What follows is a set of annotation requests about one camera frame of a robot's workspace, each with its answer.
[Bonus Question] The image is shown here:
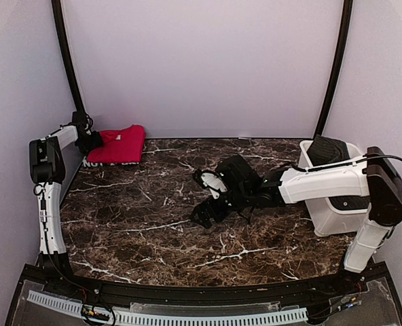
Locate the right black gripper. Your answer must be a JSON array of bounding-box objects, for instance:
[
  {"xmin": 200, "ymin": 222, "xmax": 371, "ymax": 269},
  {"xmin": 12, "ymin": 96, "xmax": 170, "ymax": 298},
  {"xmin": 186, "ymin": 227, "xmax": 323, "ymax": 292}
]
[{"xmin": 189, "ymin": 186, "xmax": 252, "ymax": 228}]

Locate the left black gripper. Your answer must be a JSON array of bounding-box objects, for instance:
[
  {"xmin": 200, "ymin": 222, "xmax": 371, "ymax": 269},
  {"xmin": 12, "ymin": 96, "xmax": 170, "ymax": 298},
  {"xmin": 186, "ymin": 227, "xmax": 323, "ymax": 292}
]
[{"xmin": 75, "ymin": 130, "xmax": 103, "ymax": 154}]

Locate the black white checkered shirt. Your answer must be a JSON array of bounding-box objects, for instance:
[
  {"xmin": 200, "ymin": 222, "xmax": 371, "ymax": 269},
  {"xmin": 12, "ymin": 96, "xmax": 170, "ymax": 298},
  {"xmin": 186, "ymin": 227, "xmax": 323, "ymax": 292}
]
[{"xmin": 81, "ymin": 158, "xmax": 139, "ymax": 168}]

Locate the red garment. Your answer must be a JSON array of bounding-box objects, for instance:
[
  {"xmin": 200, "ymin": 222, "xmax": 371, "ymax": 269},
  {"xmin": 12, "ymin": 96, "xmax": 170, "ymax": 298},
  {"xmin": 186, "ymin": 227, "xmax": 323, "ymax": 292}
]
[{"xmin": 86, "ymin": 124, "xmax": 146, "ymax": 163}]

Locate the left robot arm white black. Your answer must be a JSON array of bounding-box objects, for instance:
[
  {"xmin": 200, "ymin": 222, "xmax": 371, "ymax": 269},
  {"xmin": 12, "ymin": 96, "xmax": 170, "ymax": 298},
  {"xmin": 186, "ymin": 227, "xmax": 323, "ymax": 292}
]
[{"xmin": 29, "ymin": 121, "xmax": 102, "ymax": 296}]

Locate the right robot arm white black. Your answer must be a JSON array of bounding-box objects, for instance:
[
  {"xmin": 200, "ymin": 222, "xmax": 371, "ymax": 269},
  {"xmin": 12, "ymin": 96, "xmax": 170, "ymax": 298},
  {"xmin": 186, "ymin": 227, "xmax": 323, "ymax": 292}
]
[{"xmin": 190, "ymin": 147, "xmax": 402, "ymax": 295}]

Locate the white plastic laundry bin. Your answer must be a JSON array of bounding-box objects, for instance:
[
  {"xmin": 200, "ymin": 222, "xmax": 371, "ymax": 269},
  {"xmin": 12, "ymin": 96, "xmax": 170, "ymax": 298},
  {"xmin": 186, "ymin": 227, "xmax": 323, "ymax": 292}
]
[{"xmin": 297, "ymin": 140, "xmax": 371, "ymax": 238}]

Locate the dark pinstriped button shirt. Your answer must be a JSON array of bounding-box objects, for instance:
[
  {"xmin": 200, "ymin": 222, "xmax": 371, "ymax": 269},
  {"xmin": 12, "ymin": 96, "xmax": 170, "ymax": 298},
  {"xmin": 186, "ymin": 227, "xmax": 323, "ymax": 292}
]
[{"xmin": 306, "ymin": 135, "xmax": 369, "ymax": 211}]

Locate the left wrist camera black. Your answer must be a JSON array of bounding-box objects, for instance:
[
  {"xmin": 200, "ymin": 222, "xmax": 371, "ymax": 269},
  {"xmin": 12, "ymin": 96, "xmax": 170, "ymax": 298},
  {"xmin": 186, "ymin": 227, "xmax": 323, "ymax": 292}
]
[{"xmin": 71, "ymin": 111, "xmax": 94, "ymax": 134}]

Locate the black front rail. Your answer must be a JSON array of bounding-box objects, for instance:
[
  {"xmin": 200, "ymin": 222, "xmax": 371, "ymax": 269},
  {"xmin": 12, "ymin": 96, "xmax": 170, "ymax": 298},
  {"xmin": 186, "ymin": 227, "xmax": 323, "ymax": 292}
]
[{"xmin": 21, "ymin": 264, "xmax": 368, "ymax": 306}]

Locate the left black frame post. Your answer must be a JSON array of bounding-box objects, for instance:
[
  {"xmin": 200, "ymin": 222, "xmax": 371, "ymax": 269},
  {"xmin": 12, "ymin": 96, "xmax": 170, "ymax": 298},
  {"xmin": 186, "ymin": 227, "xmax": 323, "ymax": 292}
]
[{"xmin": 51, "ymin": 0, "xmax": 86, "ymax": 117}]

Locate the black frame post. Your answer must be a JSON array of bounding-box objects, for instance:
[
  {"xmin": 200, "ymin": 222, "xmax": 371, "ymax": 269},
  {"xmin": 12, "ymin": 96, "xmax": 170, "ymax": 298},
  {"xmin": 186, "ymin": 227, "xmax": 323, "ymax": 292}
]
[
  {"xmin": 313, "ymin": 0, "xmax": 353, "ymax": 138},
  {"xmin": 51, "ymin": 0, "xmax": 86, "ymax": 117}
]

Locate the white slotted cable duct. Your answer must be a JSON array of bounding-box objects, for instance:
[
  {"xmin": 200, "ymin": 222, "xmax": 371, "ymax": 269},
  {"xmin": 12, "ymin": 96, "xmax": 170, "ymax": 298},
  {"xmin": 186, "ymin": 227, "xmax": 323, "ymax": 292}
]
[{"xmin": 26, "ymin": 290, "xmax": 308, "ymax": 325}]

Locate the right black frame post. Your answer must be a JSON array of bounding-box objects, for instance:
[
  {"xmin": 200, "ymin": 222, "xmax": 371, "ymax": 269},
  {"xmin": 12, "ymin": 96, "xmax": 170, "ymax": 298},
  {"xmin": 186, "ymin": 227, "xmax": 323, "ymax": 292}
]
[{"xmin": 313, "ymin": 0, "xmax": 353, "ymax": 138}]

